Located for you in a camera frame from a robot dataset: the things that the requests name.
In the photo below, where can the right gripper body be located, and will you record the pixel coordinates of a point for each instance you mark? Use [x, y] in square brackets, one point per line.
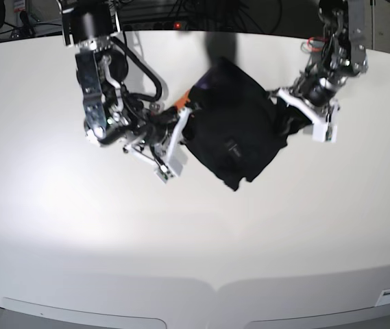
[155, 132]

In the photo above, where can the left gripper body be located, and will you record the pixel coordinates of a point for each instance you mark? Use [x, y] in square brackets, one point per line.
[316, 90]

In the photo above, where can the black T-shirt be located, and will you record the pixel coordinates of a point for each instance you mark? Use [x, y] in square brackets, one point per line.
[236, 129]

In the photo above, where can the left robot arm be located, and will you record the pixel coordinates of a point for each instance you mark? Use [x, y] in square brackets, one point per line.
[340, 56]

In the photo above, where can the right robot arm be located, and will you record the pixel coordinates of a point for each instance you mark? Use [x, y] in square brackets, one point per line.
[112, 113]

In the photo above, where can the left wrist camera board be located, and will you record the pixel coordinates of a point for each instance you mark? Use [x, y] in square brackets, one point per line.
[324, 132]

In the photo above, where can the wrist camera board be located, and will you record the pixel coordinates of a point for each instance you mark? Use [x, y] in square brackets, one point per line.
[171, 165]
[324, 132]

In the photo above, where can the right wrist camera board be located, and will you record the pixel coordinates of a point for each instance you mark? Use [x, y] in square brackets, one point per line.
[171, 165]

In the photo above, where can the grey power strip red switch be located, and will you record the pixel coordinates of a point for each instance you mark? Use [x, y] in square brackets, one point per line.
[155, 25]

